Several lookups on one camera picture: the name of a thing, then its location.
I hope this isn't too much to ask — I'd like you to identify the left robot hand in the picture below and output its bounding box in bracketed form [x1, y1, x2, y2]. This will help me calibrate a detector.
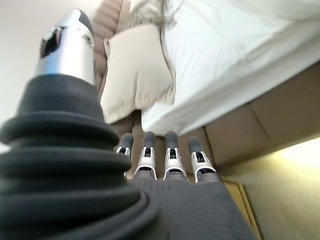
[0, 8, 253, 240]

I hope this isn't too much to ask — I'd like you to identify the white duvet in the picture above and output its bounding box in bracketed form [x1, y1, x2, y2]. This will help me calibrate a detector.
[174, 0, 320, 28]

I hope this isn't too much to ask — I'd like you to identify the white bed sheet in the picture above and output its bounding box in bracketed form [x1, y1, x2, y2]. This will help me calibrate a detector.
[141, 0, 320, 137]

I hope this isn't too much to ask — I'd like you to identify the large beige pillow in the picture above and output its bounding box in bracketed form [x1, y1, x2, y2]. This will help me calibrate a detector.
[99, 23, 177, 125]

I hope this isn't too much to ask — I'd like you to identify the woven fringed cushion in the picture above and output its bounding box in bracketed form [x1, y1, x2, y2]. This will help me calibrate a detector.
[128, 0, 186, 33]

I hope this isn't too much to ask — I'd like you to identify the brown upholstered bed frame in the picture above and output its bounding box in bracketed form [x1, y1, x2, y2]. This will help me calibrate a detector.
[129, 62, 320, 173]

